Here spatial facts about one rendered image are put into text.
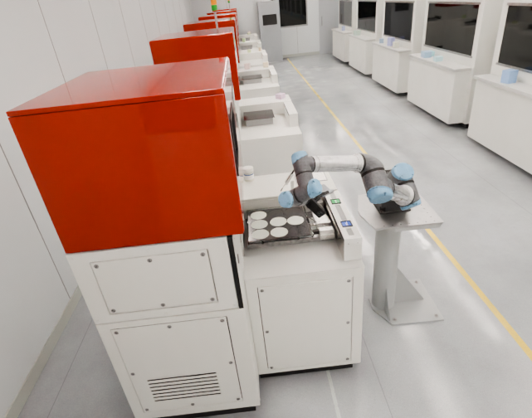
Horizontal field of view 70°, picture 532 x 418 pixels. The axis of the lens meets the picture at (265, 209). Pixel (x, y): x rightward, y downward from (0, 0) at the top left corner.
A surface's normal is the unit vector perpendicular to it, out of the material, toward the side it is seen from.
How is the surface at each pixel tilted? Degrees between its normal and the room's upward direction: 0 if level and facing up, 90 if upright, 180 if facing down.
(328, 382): 0
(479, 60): 90
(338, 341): 90
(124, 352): 90
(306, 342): 90
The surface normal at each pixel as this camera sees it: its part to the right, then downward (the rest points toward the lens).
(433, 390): -0.09, -0.87
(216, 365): 0.07, 0.48
